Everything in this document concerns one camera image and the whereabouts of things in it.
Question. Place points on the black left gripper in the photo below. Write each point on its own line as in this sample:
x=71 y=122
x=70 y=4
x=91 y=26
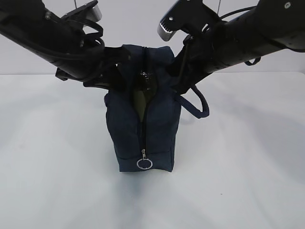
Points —
x=100 y=71

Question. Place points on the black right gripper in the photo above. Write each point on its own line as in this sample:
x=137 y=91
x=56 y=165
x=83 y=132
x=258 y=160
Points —
x=197 y=60

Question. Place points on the green lid glass container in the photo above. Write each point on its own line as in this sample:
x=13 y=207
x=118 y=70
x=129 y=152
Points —
x=139 y=103

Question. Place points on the dark navy lunch bag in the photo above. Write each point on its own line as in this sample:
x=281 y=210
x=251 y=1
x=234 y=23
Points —
x=150 y=144

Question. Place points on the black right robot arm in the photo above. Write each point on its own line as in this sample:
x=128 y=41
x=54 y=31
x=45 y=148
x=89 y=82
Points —
x=271 y=26

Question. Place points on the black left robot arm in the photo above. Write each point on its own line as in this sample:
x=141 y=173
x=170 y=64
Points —
x=72 y=43

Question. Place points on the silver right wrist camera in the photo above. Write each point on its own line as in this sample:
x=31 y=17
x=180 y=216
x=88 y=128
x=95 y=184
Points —
x=190 y=16

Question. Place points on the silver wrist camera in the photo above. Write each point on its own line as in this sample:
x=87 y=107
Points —
x=190 y=16
x=88 y=11

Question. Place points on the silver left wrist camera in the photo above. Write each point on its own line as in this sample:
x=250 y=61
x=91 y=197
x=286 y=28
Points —
x=88 y=11

